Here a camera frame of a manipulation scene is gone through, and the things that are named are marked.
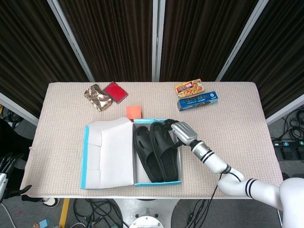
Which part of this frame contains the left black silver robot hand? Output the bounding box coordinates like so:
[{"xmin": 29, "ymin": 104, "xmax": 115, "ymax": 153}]
[{"xmin": 0, "ymin": 153, "xmax": 32, "ymax": 201}]

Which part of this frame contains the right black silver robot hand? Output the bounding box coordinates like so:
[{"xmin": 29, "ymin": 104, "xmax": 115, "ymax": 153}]
[{"xmin": 163, "ymin": 118, "xmax": 199, "ymax": 148}]

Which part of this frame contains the black slipper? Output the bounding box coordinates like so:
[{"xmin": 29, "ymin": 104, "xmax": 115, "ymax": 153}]
[
  {"xmin": 149, "ymin": 122, "xmax": 181, "ymax": 181},
  {"xmin": 133, "ymin": 125, "xmax": 164, "ymax": 183}
]

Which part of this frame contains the white silver robot base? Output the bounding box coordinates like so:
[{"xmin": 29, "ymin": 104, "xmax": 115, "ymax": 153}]
[{"xmin": 111, "ymin": 198, "xmax": 181, "ymax": 228}]

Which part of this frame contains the blue cling film box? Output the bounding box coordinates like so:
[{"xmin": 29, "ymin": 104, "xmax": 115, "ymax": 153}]
[{"xmin": 177, "ymin": 91, "xmax": 219, "ymax": 112}]

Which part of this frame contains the yellow curry box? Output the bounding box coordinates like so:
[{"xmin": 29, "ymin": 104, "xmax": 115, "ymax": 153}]
[{"xmin": 175, "ymin": 78, "xmax": 205, "ymax": 98}]

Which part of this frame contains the light blue shoe box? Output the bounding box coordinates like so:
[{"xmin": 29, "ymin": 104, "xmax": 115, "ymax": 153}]
[{"xmin": 80, "ymin": 117, "xmax": 183, "ymax": 190}]

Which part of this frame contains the white black sneaker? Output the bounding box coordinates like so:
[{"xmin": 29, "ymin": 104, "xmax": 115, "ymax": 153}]
[{"xmin": 39, "ymin": 196, "xmax": 60, "ymax": 209}]

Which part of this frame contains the orange sticky note pad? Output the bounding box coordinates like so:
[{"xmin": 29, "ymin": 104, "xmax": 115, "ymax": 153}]
[{"xmin": 126, "ymin": 105, "xmax": 143, "ymax": 119}]

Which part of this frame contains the beige woven table cloth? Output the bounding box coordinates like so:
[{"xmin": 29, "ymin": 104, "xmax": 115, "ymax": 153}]
[{"xmin": 20, "ymin": 82, "xmax": 285, "ymax": 200}]

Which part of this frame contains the red flat case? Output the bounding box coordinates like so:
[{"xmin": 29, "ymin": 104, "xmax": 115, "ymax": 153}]
[{"xmin": 102, "ymin": 81, "xmax": 129, "ymax": 105}]

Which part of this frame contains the dark brown curtain panel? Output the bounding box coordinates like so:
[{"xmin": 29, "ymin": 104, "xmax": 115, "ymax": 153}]
[
  {"xmin": 58, "ymin": 0, "xmax": 154, "ymax": 82},
  {"xmin": 0, "ymin": 0, "xmax": 90, "ymax": 117},
  {"xmin": 163, "ymin": 0, "xmax": 259, "ymax": 82},
  {"xmin": 223, "ymin": 0, "xmax": 304, "ymax": 118}
]

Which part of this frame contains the gold foil snack bag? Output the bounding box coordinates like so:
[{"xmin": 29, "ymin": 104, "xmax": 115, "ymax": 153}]
[{"xmin": 83, "ymin": 84, "xmax": 113, "ymax": 112}]

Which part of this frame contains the black foot pedal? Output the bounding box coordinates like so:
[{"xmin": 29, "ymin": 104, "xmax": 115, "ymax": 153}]
[{"xmin": 281, "ymin": 147, "xmax": 295, "ymax": 159}]

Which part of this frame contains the black power strip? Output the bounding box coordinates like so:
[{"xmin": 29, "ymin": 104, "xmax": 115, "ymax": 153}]
[{"xmin": 272, "ymin": 139, "xmax": 304, "ymax": 148}]

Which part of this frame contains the white floor cable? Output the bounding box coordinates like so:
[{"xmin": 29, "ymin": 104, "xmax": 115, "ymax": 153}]
[{"xmin": 0, "ymin": 203, "xmax": 12, "ymax": 228}]

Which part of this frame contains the black floor cable tangle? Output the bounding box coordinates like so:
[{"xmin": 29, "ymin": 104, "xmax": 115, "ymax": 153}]
[
  {"xmin": 0, "ymin": 104, "xmax": 24, "ymax": 130},
  {"xmin": 281, "ymin": 111, "xmax": 304, "ymax": 141},
  {"xmin": 72, "ymin": 198, "xmax": 124, "ymax": 228}
]

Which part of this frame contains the silver partition rail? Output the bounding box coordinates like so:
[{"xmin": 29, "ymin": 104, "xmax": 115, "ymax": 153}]
[
  {"xmin": 265, "ymin": 94, "xmax": 304, "ymax": 126},
  {"xmin": 0, "ymin": 92, "xmax": 40, "ymax": 126}
]

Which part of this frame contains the black cable with inline switch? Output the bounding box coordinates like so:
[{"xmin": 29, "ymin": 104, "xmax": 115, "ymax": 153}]
[{"xmin": 185, "ymin": 199, "xmax": 209, "ymax": 225}]

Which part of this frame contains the silver partition post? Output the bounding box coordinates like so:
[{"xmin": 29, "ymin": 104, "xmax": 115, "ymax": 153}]
[
  {"xmin": 215, "ymin": 0, "xmax": 270, "ymax": 82},
  {"xmin": 47, "ymin": 0, "xmax": 96, "ymax": 83},
  {"xmin": 152, "ymin": 0, "xmax": 166, "ymax": 82}
]

